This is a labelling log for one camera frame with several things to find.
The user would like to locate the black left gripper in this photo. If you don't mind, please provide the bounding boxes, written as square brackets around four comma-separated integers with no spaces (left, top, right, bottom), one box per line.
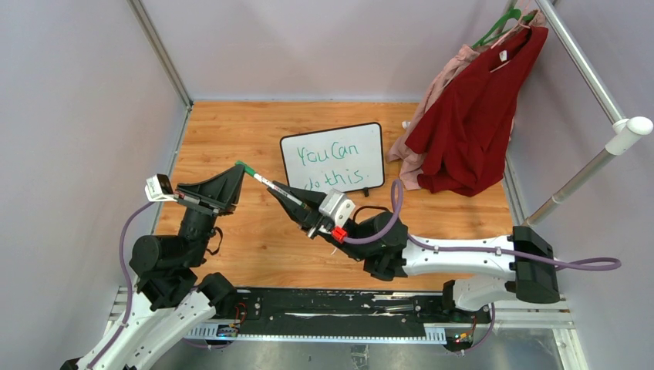
[177,163,249,267]

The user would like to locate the green marker cap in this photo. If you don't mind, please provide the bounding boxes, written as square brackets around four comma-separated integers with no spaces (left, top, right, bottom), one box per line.
[235,160,257,177]

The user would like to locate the white whiteboard marker pen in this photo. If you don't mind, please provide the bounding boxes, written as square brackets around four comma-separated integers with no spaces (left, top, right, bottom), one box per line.
[252,171,307,209]

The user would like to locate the white whiteboard black frame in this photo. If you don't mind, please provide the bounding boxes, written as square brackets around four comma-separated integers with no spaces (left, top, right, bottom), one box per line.
[280,122,386,193]

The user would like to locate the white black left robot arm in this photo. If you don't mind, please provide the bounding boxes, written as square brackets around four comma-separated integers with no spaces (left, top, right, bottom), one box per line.
[62,164,246,369]

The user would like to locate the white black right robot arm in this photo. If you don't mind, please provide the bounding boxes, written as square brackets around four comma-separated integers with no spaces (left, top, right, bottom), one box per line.
[265,181,561,322]

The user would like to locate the pink garment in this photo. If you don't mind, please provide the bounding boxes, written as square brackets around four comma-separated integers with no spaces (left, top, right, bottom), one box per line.
[386,10,549,190]

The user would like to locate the red shirt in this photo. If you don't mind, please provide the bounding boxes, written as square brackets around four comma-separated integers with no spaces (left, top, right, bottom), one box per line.
[406,25,548,197]

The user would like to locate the green clothes hanger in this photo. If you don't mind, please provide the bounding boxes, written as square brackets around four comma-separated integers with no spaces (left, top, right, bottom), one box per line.
[471,8,537,49]

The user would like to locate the metal clothes rack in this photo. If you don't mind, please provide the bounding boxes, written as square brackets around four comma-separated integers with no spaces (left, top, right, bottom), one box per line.
[502,1,653,231]

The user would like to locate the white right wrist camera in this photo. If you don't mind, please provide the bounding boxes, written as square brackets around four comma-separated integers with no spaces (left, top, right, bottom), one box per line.
[319,189,355,227]

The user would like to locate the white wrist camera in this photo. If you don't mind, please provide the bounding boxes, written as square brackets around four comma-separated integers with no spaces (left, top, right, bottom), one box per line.
[144,173,177,203]
[319,189,355,227]

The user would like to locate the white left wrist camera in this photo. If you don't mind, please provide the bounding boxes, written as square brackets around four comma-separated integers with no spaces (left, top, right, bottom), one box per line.
[144,173,177,203]

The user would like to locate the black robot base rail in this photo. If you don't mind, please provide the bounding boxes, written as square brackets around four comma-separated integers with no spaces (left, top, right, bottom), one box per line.
[110,285,576,353]

